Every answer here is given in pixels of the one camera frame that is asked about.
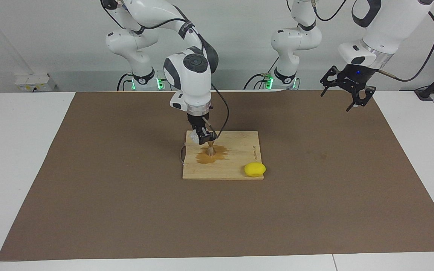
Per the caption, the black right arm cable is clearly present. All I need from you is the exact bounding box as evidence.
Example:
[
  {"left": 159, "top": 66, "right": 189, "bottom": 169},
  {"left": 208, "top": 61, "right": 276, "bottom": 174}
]
[{"left": 100, "top": 0, "right": 230, "bottom": 138}]

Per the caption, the black left base cable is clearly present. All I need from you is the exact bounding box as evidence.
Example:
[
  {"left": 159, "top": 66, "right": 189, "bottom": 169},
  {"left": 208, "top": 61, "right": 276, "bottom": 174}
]
[{"left": 243, "top": 54, "right": 280, "bottom": 90}]

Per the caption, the black base cable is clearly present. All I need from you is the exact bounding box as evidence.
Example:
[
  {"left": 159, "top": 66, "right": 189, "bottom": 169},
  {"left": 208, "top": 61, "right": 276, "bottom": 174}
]
[
  {"left": 243, "top": 54, "right": 280, "bottom": 90},
  {"left": 117, "top": 73, "right": 133, "bottom": 91}
]

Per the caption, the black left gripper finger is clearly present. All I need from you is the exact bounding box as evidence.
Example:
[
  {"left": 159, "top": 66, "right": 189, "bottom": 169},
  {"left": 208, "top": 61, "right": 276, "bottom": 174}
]
[
  {"left": 346, "top": 86, "right": 376, "bottom": 112},
  {"left": 319, "top": 66, "right": 344, "bottom": 97}
]

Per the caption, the bamboo cutting board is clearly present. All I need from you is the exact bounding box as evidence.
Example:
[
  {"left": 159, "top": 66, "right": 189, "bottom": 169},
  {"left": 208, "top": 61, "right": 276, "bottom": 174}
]
[{"left": 180, "top": 130, "right": 265, "bottom": 180}]

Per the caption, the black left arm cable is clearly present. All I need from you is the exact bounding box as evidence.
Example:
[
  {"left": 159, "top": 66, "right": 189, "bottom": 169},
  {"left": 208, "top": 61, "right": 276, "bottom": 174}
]
[{"left": 287, "top": 0, "right": 434, "bottom": 82}]

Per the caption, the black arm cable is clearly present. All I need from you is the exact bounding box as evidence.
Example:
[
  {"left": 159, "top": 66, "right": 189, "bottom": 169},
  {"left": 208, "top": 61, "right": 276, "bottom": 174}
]
[
  {"left": 100, "top": 0, "right": 230, "bottom": 138},
  {"left": 287, "top": 0, "right": 434, "bottom": 82}
]

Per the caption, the white power strip box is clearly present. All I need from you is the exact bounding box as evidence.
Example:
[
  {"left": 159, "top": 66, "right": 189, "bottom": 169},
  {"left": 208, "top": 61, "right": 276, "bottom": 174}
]
[{"left": 15, "top": 73, "right": 57, "bottom": 92}]

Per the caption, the brown table mat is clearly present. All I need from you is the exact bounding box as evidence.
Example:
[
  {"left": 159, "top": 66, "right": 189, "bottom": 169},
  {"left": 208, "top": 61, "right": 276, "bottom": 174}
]
[{"left": 0, "top": 90, "right": 434, "bottom": 261}]

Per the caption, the black right base cable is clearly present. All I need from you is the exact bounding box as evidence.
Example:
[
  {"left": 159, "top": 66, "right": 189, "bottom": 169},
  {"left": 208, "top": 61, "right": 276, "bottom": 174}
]
[{"left": 117, "top": 73, "right": 133, "bottom": 91}]

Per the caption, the yellow lemon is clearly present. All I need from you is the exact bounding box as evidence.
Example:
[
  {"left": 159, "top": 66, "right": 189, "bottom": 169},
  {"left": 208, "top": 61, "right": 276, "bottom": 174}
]
[{"left": 244, "top": 162, "right": 266, "bottom": 177}]

